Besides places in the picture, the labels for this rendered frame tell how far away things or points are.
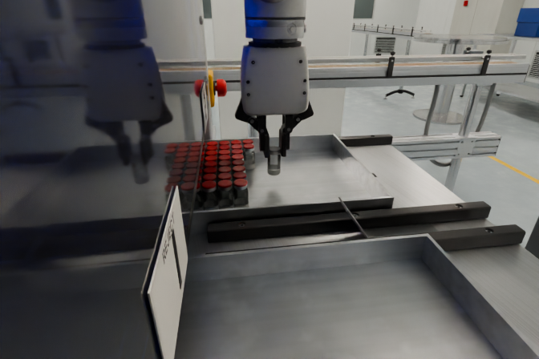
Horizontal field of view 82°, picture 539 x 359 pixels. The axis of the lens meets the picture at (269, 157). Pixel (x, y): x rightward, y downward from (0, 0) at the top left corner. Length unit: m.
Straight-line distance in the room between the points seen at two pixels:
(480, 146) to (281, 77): 1.69
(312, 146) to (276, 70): 0.27
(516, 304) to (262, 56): 0.40
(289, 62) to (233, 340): 0.34
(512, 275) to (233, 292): 0.32
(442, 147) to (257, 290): 1.64
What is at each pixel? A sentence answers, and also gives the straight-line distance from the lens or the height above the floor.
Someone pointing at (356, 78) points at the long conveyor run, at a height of 0.89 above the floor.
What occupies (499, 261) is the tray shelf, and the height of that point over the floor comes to 0.88.
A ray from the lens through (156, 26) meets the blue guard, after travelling 0.19.
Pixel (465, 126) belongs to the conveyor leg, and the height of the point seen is 0.61.
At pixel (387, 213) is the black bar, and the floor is 0.90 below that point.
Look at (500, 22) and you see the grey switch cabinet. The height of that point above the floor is 1.02.
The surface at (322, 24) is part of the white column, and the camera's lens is 2.07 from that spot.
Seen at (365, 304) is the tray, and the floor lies 0.88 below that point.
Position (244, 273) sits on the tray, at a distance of 0.37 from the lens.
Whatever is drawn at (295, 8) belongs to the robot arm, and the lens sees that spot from 0.44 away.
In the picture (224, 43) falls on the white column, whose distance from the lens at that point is 1.99.
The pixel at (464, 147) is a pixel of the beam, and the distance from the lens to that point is 1.98.
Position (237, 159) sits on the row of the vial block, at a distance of 0.53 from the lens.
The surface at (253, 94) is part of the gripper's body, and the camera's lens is 0.46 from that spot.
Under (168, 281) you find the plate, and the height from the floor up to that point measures 1.03.
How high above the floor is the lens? 1.15
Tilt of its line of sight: 25 degrees down
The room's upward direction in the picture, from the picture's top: straight up
